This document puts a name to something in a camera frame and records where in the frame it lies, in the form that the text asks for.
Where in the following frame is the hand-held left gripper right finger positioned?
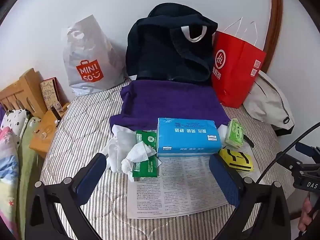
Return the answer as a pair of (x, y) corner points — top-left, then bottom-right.
(209, 152), (292, 240)

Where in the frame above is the colourful printed blanket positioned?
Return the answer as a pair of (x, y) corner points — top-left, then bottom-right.
(0, 126), (20, 240)

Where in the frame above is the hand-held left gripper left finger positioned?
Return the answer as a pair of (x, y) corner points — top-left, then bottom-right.
(25, 152), (108, 240)

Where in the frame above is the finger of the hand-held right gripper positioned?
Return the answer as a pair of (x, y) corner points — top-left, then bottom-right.
(276, 152), (305, 173)
(294, 142), (320, 161)

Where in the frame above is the white dotted pillow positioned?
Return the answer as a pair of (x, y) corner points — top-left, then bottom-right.
(0, 109), (30, 145)

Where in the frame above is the yellow pouch with black straps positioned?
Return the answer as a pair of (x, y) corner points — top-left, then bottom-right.
(218, 148), (254, 172)

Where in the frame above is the curved wooden frame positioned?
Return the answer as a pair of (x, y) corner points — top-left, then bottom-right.
(262, 0), (283, 73)

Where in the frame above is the printed paper sheet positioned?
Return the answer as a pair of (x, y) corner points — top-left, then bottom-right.
(126, 155), (229, 219)

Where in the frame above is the black cable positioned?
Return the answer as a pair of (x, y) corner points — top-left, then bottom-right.
(256, 122), (320, 184)

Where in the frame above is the purple towel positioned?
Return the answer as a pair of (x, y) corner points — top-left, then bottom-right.
(109, 79), (231, 134)

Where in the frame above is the person's right hand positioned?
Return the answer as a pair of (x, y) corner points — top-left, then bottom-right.
(299, 197), (320, 240)

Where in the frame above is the navy fabric bag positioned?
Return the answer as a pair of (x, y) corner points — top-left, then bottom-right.
(125, 2), (218, 85)

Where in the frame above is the striped bed quilt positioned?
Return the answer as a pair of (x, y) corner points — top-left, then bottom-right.
(40, 76), (295, 240)

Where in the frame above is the white bag with black trim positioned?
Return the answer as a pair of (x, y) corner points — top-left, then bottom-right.
(242, 71), (295, 137)

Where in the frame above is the small green tissue packet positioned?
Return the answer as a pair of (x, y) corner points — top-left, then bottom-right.
(224, 119), (244, 148)

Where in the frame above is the red paper bag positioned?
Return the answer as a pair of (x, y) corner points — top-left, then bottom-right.
(211, 17), (267, 108)

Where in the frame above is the green wipes pack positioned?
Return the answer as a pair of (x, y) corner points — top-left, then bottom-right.
(131, 129), (162, 183)

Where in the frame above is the small black strap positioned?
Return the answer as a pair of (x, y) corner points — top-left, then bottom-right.
(242, 134), (255, 148)

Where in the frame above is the blue tissue pack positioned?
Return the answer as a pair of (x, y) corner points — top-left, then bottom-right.
(156, 117), (222, 157)

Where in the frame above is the wooden bedside shelf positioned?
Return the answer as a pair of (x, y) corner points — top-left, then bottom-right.
(29, 102), (72, 159)

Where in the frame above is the white plastic shopping bag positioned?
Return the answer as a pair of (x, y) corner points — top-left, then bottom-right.
(61, 14), (128, 97)

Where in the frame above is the wooden headboard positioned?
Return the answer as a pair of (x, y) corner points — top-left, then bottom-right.
(0, 68), (48, 119)

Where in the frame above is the patterned notebook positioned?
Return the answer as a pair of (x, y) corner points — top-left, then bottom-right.
(39, 77), (62, 110)

